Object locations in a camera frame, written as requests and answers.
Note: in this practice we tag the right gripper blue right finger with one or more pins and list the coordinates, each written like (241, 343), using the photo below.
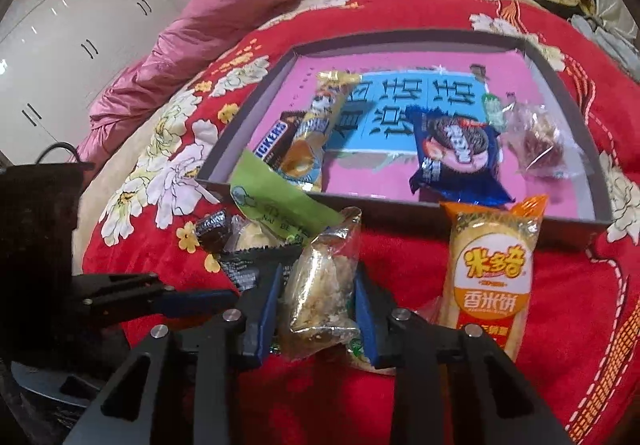
(372, 308)

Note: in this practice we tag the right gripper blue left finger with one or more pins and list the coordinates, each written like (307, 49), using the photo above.
(259, 307)

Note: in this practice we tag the black green pea packet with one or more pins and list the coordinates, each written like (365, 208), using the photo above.
(243, 267)

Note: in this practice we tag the clear golden snack packet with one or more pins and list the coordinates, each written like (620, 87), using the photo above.
(317, 299)

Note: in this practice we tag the green snack packet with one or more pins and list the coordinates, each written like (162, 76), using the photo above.
(264, 196)

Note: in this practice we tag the yellow cartoon snack bar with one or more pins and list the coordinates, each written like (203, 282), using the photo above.
(302, 164)

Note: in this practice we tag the Snickers bar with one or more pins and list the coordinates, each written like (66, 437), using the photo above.
(273, 147)

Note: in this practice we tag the blue Oreo cookie packet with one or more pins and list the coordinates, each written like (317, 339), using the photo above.
(458, 158)

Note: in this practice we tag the small dark wrapped candy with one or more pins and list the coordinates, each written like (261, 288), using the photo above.
(213, 231)

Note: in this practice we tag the orange rice cracker packet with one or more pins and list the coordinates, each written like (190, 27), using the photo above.
(490, 268)

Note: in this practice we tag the grey shallow tray box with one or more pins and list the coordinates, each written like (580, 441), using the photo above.
(425, 216)

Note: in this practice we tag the red floral blanket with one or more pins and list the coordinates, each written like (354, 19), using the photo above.
(580, 349)

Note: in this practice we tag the clear red candy packet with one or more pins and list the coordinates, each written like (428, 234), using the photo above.
(543, 148)

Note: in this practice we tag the pink quilt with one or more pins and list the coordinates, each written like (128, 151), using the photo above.
(203, 31)

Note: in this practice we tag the white wardrobe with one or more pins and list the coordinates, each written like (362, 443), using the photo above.
(58, 56)

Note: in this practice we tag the cream satin curtain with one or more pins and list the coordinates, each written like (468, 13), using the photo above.
(614, 18)

